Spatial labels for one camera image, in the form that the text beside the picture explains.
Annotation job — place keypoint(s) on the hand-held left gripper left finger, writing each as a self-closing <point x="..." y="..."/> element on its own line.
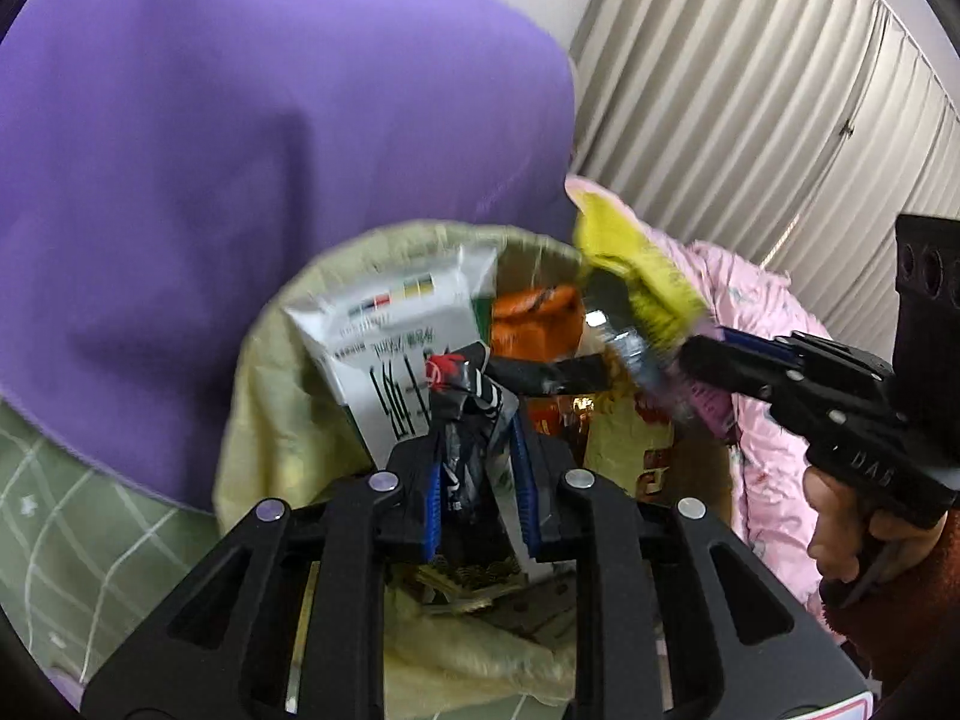
<point x="433" y="502"/>

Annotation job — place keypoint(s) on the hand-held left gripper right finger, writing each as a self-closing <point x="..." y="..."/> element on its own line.
<point x="529" y="495"/>

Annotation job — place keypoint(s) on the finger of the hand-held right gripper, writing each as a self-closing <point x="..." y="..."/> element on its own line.
<point x="727" y="371"/>
<point x="750" y="341"/>

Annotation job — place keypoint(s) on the black snack wrapper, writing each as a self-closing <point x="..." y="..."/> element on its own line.
<point x="469" y="465"/>

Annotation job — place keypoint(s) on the small red gold wrapper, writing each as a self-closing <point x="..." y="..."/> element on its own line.
<point x="551" y="412"/>

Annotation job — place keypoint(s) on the gold foil snack wrapper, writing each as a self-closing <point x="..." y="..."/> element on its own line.
<point x="622" y="435"/>

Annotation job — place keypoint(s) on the pink and yellow wrapper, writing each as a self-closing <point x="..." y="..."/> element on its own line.
<point x="637" y="277"/>

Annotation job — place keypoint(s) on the orange snack wrapper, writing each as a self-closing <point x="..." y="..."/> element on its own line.
<point x="532" y="315"/>

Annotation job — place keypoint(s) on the beige cloth bag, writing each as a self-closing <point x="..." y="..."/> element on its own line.
<point x="277" y="405"/>

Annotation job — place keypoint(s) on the person's right forearm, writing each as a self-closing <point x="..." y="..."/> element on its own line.
<point x="915" y="615"/>

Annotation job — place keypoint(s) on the person's right hand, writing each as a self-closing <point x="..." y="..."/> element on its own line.
<point x="832" y="517"/>

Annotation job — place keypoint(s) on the pink printed quilt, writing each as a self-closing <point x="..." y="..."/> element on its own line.
<point x="750" y="292"/>

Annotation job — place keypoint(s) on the white milk carton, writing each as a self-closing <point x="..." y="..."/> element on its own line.
<point x="375" y="360"/>

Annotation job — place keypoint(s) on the grey pleated curtain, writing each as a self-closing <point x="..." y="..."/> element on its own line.
<point x="750" y="90"/>

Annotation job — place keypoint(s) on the green checked cloth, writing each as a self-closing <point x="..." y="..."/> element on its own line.
<point x="97" y="540"/>

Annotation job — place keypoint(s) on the purple pillow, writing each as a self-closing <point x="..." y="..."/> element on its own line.
<point x="225" y="165"/>

